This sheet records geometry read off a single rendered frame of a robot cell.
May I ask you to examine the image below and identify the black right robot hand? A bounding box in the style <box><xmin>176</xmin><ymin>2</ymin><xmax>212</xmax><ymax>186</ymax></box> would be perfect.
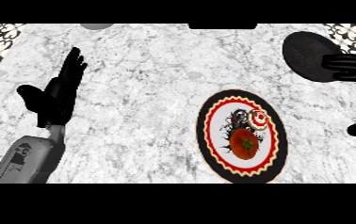
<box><xmin>321</xmin><ymin>53</ymin><xmax>356</xmax><ymax>137</ymax></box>

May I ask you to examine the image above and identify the small red white disc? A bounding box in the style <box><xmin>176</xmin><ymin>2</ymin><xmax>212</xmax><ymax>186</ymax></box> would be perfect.
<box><xmin>247</xmin><ymin>108</ymin><xmax>272</xmax><ymax>132</ymax></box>

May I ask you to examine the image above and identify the black round pan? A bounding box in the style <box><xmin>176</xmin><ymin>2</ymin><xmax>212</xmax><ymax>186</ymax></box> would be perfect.
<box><xmin>281</xmin><ymin>30</ymin><xmax>347</xmax><ymax>84</ymax></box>

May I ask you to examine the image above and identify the grey round object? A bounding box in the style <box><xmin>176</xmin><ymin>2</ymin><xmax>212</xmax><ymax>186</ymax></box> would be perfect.
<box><xmin>80</xmin><ymin>23</ymin><xmax>117</xmax><ymax>31</ymax></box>

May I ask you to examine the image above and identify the red tomato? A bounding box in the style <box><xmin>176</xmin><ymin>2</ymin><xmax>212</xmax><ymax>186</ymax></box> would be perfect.
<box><xmin>228</xmin><ymin>127</ymin><xmax>260</xmax><ymax>161</ymax></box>

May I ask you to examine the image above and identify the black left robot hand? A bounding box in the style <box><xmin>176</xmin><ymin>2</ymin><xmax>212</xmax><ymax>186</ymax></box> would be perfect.
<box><xmin>15</xmin><ymin>46</ymin><xmax>89</xmax><ymax>129</ymax></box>

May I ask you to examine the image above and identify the black red patterned plate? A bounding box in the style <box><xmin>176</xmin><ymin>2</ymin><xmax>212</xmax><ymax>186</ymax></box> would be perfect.
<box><xmin>195</xmin><ymin>88</ymin><xmax>290</xmax><ymax>184</ymax></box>

